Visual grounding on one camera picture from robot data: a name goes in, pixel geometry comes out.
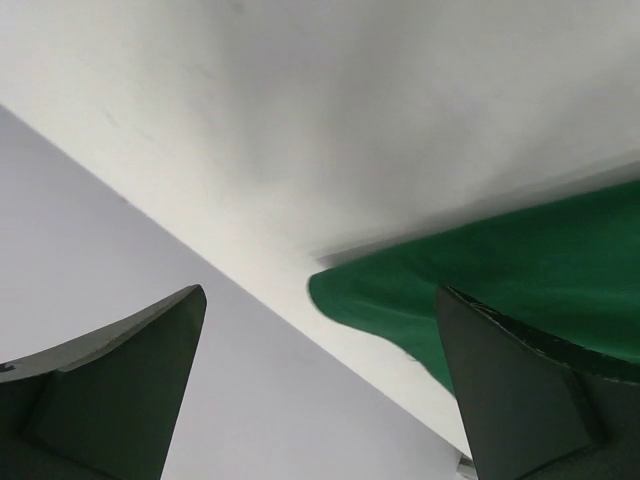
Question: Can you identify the aluminium frame rail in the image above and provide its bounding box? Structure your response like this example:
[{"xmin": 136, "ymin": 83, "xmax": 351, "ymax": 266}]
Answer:
[{"xmin": 457, "ymin": 453, "xmax": 478, "ymax": 480}]

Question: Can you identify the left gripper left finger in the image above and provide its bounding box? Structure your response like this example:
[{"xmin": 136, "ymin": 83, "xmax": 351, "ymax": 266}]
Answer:
[{"xmin": 1, "ymin": 285, "xmax": 207, "ymax": 479}]

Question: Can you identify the green t shirt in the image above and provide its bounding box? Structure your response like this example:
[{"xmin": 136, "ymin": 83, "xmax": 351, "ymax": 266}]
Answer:
[{"xmin": 308, "ymin": 181, "xmax": 639, "ymax": 388}]

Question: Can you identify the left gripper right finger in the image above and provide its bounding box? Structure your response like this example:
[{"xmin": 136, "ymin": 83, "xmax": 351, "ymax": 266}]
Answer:
[{"xmin": 436, "ymin": 288, "xmax": 639, "ymax": 480}]

